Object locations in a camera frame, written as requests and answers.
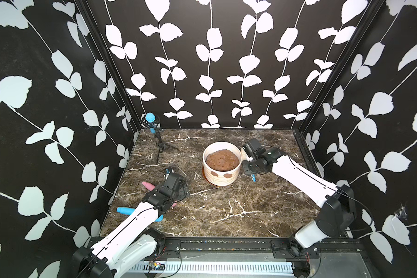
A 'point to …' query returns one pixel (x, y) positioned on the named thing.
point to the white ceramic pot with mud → (222, 164)
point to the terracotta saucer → (204, 176)
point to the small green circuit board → (157, 266)
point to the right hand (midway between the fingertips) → (244, 165)
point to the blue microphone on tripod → (149, 120)
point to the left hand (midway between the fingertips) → (180, 186)
